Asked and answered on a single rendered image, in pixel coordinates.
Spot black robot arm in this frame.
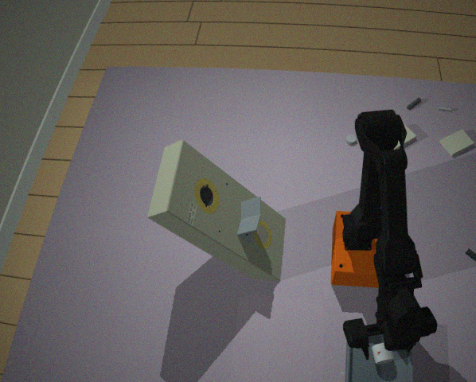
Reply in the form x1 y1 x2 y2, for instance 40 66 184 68
342 110 426 351

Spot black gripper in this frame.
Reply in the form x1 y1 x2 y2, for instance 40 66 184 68
343 297 437 360

